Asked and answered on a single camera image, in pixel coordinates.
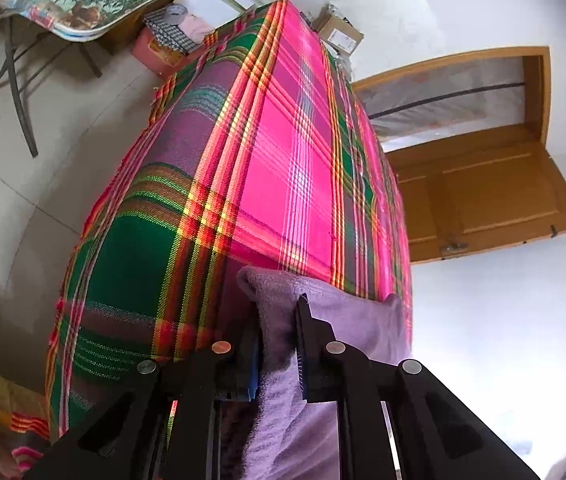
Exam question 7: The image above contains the purple fleece garment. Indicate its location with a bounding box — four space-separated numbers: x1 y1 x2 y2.
236 264 412 480

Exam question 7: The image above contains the folded plaid bedding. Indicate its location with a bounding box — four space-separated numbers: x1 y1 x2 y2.
0 376 50 479

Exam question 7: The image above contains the wooden door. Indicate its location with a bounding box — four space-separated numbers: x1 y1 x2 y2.
387 123 566 265

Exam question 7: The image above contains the pink plaid bed sheet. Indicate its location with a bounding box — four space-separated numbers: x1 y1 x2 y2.
45 0 412 438

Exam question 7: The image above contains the plastic door curtain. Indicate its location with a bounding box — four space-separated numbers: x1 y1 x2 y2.
359 56 525 153

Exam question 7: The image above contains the checkered folded cloth pile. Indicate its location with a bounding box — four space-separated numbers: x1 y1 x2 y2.
143 3 213 54

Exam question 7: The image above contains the brown cardboard box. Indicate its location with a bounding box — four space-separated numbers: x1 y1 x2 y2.
312 12 364 56

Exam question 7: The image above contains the white flat box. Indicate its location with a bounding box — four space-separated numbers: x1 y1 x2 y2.
173 0 244 28

